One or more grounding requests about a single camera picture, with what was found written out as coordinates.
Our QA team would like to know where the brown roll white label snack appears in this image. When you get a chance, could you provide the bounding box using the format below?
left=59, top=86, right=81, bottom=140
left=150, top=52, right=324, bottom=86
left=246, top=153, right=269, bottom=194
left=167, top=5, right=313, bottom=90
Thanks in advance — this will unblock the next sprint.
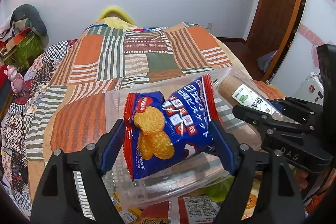
left=216, top=76, right=297, bottom=124

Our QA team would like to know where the blue biscuit snack packet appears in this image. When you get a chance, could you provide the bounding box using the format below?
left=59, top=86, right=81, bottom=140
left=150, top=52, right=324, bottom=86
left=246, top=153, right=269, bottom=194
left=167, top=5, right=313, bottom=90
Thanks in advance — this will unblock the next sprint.
left=123, top=75, right=220, bottom=180

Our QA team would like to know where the right hand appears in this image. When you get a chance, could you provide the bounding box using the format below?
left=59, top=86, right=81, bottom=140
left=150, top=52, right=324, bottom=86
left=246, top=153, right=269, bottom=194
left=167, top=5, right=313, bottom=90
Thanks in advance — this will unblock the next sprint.
left=294, top=168, right=309, bottom=191

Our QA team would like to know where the white sticker covered appliance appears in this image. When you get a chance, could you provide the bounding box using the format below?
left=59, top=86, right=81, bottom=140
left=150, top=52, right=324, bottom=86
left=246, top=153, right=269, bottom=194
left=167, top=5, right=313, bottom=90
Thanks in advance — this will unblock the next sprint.
left=294, top=72, right=324, bottom=105

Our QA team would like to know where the yellow snack packet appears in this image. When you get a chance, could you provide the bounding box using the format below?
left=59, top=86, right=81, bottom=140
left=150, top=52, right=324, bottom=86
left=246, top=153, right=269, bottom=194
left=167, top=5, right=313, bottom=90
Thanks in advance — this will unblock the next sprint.
left=111, top=192, right=142, bottom=223

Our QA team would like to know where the red white snack packet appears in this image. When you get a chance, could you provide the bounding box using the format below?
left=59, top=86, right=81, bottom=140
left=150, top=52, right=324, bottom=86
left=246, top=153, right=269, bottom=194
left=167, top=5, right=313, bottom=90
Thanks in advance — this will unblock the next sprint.
left=137, top=196, right=220, bottom=224

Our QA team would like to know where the clear plastic storage box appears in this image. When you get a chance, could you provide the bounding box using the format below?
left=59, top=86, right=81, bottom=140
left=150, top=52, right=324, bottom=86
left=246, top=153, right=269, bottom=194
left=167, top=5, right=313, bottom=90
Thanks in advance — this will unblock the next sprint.
left=104, top=66, right=295, bottom=210

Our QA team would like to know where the patchwork striped bed blanket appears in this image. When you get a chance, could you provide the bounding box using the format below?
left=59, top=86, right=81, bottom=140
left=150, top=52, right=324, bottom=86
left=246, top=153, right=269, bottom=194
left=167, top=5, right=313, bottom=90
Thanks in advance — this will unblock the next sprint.
left=0, top=16, right=285, bottom=214

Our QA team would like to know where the brown wooden door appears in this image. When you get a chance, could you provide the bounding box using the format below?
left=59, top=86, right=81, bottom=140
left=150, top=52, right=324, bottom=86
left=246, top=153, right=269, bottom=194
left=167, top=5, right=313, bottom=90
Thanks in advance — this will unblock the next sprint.
left=246, top=0, right=301, bottom=81

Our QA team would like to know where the pink plush toy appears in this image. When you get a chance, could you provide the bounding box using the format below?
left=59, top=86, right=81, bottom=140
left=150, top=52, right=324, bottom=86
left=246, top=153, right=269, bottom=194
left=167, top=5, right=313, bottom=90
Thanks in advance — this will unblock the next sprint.
left=4, top=65, right=23, bottom=95

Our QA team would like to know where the yellow curved headboard pillow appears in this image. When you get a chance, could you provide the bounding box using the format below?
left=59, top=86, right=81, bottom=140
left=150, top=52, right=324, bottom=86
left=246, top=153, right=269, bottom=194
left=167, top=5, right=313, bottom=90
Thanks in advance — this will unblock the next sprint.
left=98, top=6, right=136, bottom=25

